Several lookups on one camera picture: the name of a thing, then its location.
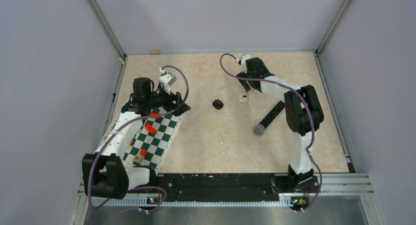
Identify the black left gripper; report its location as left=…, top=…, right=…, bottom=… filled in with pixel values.
left=146, top=84, right=190, bottom=116

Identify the cream earbud charging case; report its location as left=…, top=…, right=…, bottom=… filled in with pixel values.
left=239, top=93, right=249, bottom=103

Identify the black earbud charging case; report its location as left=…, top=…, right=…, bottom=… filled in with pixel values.
left=212, top=99, right=224, bottom=110

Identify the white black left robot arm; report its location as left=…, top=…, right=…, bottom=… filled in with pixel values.
left=81, top=73, right=190, bottom=199

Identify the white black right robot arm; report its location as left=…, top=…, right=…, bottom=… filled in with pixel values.
left=236, top=54, right=324, bottom=192

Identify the red rectangular block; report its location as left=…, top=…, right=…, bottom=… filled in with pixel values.
left=149, top=112, right=161, bottom=119

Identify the red hexagonal block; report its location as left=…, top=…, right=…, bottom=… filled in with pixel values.
left=144, top=124, right=157, bottom=135

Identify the green white chessboard mat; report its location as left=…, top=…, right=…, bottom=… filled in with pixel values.
left=122, top=114, right=185, bottom=174

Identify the red block at edge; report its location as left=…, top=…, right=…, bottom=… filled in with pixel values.
left=139, top=149, right=148, bottom=157

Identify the wooden block in corner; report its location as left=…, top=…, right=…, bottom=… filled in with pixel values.
left=149, top=50, right=160, bottom=55

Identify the tan wooden cube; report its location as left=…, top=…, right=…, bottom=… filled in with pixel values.
left=133, top=155, right=143, bottom=164

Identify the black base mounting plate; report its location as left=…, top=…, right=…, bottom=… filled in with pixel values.
left=128, top=173, right=318, bottom=202

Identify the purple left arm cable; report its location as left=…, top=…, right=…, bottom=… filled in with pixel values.
left=87, top=65, right=190, bottom=215

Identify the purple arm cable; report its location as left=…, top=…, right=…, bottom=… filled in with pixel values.
left=87, top=65, right=190, bottom=215
left=219, top=53, right=323, bottom=213

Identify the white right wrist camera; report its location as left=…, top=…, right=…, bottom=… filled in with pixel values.
left=235, top=53, right=251, bottom=66

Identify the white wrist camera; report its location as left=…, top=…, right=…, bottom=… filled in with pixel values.
left=159, top=68, right=177, bottom=89
left=235, top=53, right=251, bottom=66

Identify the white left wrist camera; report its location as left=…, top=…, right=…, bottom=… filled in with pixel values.
left=159, top=68, right=177, bottom=89

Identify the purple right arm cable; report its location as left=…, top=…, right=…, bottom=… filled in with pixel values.
left=219, top=53, right=323, bottom=213

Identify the aluminium front rail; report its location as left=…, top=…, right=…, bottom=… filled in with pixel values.
left=71, top=173, right=385, bottom=225

